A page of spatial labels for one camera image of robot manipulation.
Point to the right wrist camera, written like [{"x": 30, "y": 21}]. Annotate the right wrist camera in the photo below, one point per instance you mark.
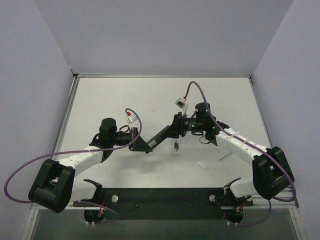
[{"x": 182, "y": 103}]

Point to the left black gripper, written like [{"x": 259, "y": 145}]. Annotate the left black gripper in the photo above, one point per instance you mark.
[{"x": 134, "y": 139}]

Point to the white remote control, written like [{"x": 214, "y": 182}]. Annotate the white remote control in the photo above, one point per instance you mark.
[{"x": 176, "y": 147}]

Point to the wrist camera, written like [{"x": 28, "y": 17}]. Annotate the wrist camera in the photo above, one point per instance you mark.
[
  {"x": 182, "y": 103},
  {"x": 131, "y": 118}
]

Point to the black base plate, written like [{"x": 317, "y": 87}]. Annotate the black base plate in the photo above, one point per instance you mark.
[{"x": 205, "y": 203}]

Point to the black remote control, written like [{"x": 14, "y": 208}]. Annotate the black remote control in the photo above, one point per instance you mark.
[{"x": 158, "y": 138}]

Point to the white battery cover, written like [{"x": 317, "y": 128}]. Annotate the white battery cover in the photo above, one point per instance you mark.
[{"x": 203, "y": 165}]

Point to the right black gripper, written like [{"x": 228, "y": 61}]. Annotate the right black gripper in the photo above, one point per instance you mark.
[{"x": 179, "y": 125}]

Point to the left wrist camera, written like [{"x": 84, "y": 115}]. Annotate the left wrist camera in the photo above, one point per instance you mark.
[{"x": 131, "y": 118}]

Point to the aluminium table rail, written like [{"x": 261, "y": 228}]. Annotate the aluminium table rail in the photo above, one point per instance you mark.
[{"x": 261, "y": 203}]

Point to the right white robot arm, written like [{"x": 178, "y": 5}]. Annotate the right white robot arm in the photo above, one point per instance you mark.
[{"x": 271, "y": 173}]

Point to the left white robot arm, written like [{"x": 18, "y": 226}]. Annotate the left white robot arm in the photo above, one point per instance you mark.
[{"x": 55, "y": 185}]

